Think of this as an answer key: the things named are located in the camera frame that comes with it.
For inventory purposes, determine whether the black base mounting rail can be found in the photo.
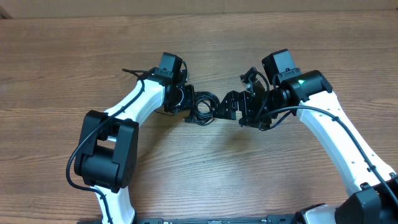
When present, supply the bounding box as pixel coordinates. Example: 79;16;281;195
133;214;302;224

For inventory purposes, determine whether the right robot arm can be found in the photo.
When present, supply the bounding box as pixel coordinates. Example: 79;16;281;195
215;49;397;223

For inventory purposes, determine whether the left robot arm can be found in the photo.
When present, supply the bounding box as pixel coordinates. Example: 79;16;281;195
66;52;193;223

